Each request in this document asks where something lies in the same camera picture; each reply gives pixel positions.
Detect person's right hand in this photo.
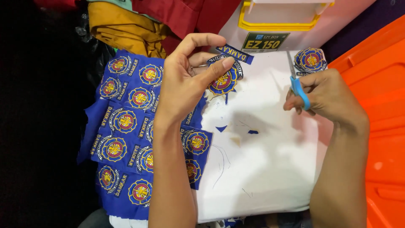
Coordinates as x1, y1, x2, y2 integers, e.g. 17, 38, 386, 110
283, 68, 370, 126

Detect person's left hand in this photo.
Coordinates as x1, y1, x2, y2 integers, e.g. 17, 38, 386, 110
155, 33, 235, 123

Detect blue handled scissors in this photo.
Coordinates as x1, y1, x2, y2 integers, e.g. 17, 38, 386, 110
286, 51, 311, 111

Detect round embroidered emblem patch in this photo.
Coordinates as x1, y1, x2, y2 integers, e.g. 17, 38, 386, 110
206, 55, 244, 97

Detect stack of cut round patches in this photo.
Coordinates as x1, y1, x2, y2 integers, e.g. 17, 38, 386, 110
293, 47, 328, 76

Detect white plastic storage box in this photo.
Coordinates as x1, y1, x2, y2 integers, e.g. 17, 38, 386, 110
218, 0, 378, 54

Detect blue rectangular name patch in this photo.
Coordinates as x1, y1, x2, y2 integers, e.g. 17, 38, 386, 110
216, 44, 254, 65

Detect dark purple cloth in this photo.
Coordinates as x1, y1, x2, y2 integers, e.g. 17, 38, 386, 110
320, 0, 405, 64

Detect orange plastic container lid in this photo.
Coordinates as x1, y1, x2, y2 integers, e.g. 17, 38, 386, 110
328, 14, 405, 228

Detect red garment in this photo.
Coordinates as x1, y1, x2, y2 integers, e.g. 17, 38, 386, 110
131, 0, 242, 55

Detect blue fabric sheet of patches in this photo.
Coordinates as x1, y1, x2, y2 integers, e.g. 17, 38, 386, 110
77, 49, 214, 221

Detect mustard yellow garment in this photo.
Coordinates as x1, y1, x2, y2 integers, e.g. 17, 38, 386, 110
88, 1, 172, 59

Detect green garment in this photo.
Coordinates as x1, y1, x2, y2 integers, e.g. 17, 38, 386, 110
86, 0, 134, 12

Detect black plastic bag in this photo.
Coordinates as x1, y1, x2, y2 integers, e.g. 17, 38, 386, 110
75, 12, 116, 91

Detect yellow box latch handle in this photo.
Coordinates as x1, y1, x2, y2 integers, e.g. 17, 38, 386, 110
238, 0, 335, 32

